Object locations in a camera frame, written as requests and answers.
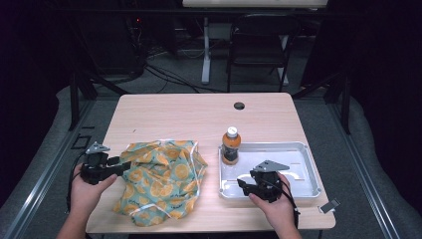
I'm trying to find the black floor cables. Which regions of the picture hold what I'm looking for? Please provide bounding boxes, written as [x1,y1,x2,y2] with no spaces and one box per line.
[143,63,227,95]

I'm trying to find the left hand-held gripper cable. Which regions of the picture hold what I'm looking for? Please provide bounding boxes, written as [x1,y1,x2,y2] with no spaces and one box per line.
[65,150,88,214]

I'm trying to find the silver metal tray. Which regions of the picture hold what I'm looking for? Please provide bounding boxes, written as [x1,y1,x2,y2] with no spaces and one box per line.
[217,141,322,201]

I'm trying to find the orange slice print cloth bag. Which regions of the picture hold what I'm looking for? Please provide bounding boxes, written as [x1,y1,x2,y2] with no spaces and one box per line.
[112,138,209,228]

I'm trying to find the orange juice bottle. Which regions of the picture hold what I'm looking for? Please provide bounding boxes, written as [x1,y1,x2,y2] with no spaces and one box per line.
[221,125,242,166]

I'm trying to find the black metal stand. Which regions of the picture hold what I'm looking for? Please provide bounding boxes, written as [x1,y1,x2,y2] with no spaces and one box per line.
[292,71,352,135]
[68,71,131,131]

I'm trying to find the white desk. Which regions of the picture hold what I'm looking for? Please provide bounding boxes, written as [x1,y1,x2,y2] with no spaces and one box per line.
[182,0,328,87]

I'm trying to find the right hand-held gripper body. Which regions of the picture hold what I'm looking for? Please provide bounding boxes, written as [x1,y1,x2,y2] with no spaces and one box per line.
[249,159,291,203]

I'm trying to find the hand-held gripper cable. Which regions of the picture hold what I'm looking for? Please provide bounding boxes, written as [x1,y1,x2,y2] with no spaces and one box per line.
[65,150,88,214]
[280,180,302,230]

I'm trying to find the black folding chair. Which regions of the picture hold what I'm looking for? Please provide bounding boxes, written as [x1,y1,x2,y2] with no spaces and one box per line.
[226,13,302,94]

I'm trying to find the aluminium floor rail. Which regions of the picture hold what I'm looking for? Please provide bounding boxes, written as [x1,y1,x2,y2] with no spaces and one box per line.
[326,102,402,239]
[2,99,97,239]

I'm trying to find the person's left hand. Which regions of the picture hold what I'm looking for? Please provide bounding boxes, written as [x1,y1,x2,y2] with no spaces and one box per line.
[70,164,118,216]

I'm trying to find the dark equipment with red light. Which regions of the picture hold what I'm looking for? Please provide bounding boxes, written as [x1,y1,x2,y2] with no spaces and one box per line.
[123,13,148,78]

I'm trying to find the small grey tag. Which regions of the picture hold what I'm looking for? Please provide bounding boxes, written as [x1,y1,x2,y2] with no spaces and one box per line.
[318,198,341,214]

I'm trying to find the right hand-held gripper cable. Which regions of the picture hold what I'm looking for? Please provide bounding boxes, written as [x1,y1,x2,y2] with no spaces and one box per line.
[280,180,302,230]

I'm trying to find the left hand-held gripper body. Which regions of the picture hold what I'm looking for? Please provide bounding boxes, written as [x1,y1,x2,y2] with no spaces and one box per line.
[79,141,112,186]

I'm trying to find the person's right hand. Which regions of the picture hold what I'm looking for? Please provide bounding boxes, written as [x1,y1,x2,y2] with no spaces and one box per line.
[248,172,299,233]

